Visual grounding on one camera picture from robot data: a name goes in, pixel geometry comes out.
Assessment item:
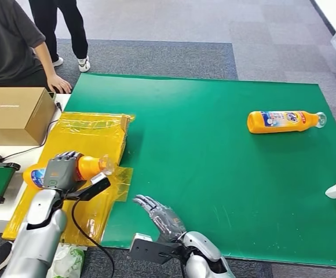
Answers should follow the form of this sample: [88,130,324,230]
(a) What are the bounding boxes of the person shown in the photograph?
[0,0,53,92]
[28,0,91,73]

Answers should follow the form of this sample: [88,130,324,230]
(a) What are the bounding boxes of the white green plastic bag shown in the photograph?
[46,244,85,278]

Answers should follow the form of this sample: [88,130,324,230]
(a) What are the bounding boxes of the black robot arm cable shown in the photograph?
[70,197,116,278]

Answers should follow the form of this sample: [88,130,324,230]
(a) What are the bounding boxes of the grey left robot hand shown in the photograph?
[43,151,83,193]

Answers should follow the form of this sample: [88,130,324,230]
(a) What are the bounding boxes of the orange bottle with blue label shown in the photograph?
[247,110,327,134]

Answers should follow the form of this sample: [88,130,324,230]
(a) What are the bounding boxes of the orange bottle with white label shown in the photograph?
[23,154,115,191]

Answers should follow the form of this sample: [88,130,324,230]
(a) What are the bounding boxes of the green table mat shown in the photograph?
[64,74,336,269]

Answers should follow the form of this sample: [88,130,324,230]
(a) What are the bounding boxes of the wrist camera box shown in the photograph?
[128,233,186,265]
[65,173,111,202]

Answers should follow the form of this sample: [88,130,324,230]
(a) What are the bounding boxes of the thin black cable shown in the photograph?
[0,101,63,165]

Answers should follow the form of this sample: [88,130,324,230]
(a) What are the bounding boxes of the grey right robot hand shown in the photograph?
[133,195,186,243]

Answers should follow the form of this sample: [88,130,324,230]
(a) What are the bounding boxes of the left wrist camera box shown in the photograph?
[65,173,111,202]

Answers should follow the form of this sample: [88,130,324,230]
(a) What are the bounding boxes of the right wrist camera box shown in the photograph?
[128,233,186,265]

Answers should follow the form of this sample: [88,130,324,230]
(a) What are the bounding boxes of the yellow plastic wrapped board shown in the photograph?
[1,112,136,247]

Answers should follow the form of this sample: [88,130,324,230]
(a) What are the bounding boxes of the person's hand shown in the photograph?
[46,72,73,94]

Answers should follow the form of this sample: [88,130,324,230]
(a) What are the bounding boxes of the brown cardboard box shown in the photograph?
[0,87,57,147]

